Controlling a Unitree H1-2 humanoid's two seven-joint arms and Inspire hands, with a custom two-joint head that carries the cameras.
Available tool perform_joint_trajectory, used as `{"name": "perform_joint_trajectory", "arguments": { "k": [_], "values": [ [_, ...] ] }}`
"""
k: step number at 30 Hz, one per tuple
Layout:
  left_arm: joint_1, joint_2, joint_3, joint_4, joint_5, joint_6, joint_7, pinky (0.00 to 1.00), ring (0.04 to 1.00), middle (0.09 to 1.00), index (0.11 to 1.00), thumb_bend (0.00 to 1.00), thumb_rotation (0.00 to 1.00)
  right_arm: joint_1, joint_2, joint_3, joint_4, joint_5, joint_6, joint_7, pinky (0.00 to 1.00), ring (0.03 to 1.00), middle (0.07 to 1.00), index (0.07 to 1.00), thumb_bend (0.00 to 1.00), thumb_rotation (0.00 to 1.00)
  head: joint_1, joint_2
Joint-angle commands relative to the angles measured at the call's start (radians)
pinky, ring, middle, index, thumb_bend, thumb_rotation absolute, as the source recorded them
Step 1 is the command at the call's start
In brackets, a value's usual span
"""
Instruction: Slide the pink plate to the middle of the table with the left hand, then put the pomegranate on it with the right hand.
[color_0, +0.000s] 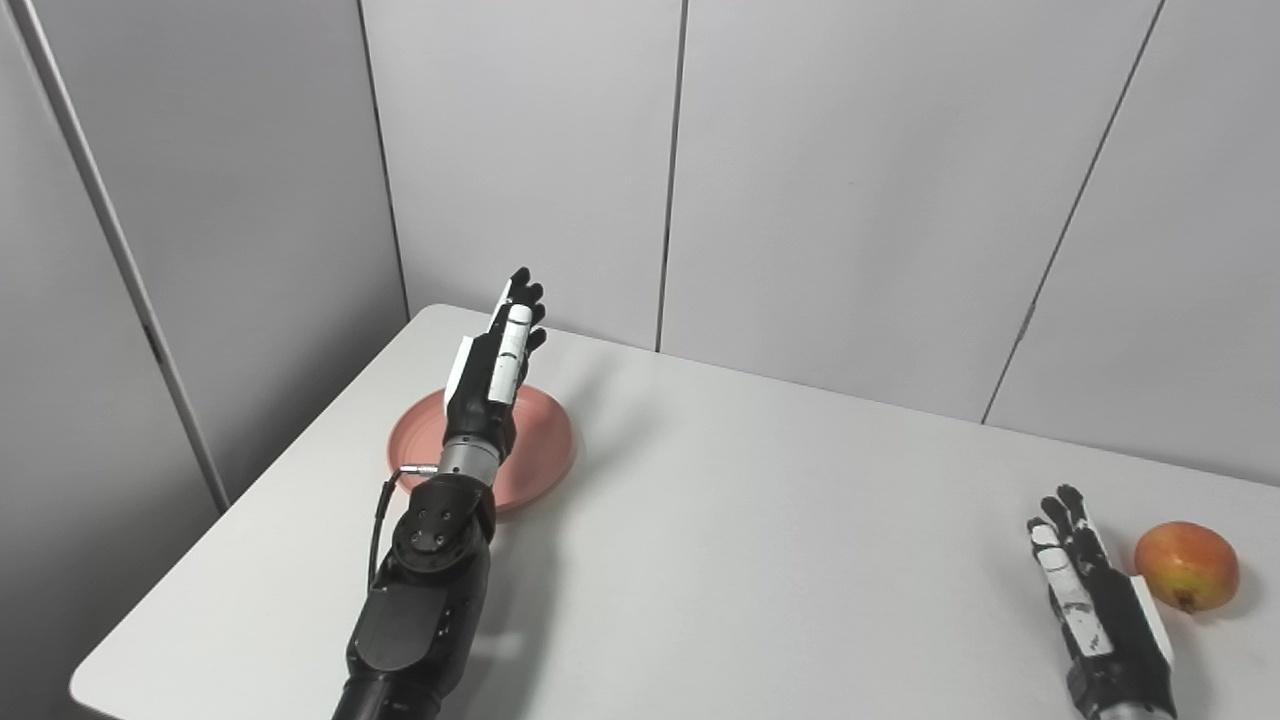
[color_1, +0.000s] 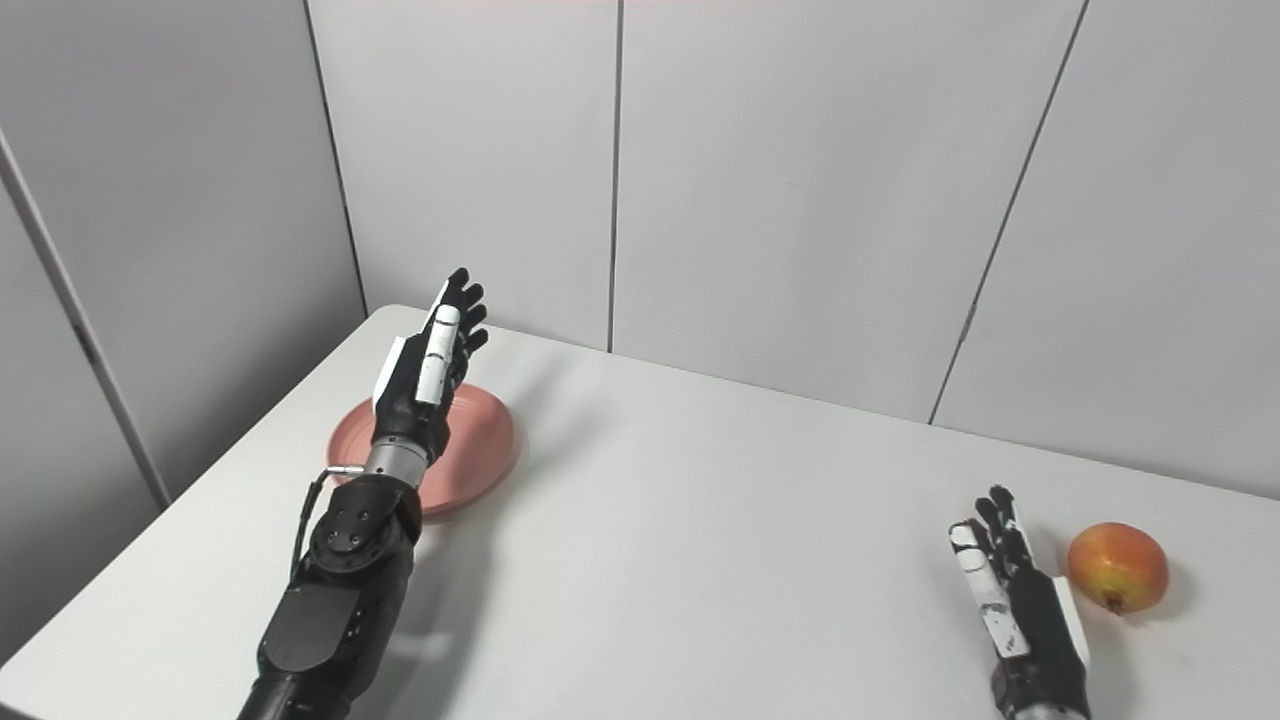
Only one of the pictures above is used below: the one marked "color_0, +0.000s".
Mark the pink round plate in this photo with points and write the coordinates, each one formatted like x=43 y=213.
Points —
x=545 y=440

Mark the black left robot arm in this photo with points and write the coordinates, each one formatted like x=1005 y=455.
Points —
x=425 y=600

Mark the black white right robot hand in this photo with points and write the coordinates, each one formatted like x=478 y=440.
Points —
x=1110 y=630

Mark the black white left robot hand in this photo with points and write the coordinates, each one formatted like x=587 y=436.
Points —
x=478 y=400

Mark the red yellow apple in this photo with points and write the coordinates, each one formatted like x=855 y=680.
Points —
x=1185 y=560

